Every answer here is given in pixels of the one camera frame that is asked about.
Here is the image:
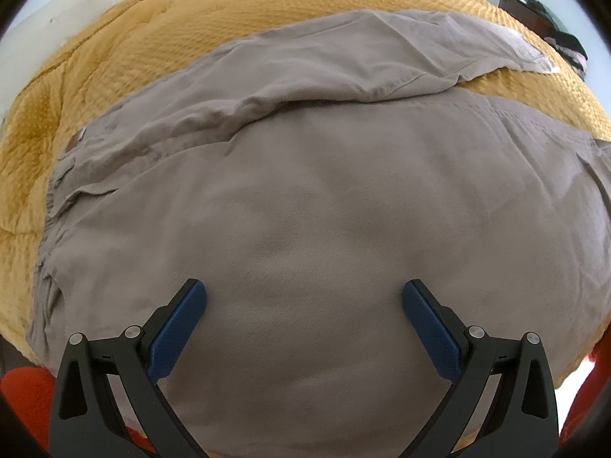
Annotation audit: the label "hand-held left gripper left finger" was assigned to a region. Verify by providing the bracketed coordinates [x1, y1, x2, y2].
[48, 278, 209, 458]

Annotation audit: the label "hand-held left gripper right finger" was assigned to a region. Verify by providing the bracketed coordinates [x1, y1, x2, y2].
[401, 279, 560, 458]

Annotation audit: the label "grey-beige pants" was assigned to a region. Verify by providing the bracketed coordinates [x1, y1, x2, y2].
[26, 8, 611, 454]

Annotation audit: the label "person's orange clothing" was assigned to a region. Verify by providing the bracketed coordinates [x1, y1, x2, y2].
[0, 343, 611, 456]

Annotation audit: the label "pile of dark clothes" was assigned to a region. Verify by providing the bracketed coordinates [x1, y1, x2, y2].
[518, 0, 591, 76]

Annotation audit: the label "dark wooden dresser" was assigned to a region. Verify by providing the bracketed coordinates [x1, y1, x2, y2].
[499, 0, 559, 41]

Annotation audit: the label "white pillow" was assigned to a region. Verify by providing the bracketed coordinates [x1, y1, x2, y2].
[0, 0, 138, 84]

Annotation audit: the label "mustard yellow textured blanket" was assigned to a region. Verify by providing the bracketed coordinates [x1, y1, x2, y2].
[0, 0, 611, 444]

